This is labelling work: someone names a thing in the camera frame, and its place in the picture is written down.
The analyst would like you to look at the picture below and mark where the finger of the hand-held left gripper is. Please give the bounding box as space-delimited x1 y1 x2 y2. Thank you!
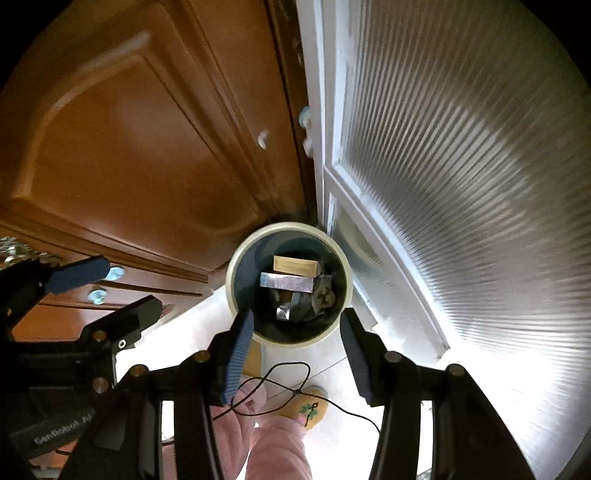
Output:
79 295 164 355
0 255 112 342

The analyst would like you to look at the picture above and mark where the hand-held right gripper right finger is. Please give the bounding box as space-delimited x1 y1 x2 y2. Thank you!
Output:
340 307 532 480

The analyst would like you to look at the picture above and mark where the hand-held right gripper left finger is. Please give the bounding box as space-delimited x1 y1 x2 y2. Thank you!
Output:
60 308 254 480

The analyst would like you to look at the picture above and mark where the dark green box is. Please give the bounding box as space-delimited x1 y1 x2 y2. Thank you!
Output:
310 272 338 310

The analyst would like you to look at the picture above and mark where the beige round trash bin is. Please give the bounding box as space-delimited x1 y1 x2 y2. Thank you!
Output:
225 222 355 348

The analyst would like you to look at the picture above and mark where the silver cardboard box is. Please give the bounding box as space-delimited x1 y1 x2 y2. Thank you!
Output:
259 271 317 321

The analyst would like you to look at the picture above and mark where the yellow cardboard box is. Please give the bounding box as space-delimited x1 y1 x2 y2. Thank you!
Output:
272 255 320 280

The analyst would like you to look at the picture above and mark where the yellow slipper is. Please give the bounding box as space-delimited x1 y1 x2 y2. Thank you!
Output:
242 342 265 377
281 385 329 432

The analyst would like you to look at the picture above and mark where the brown wooden cabinet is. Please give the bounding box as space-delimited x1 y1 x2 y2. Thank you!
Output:
0 0 319 361

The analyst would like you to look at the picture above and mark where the thin black cord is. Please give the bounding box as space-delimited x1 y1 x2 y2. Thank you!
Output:
210 362 384 437

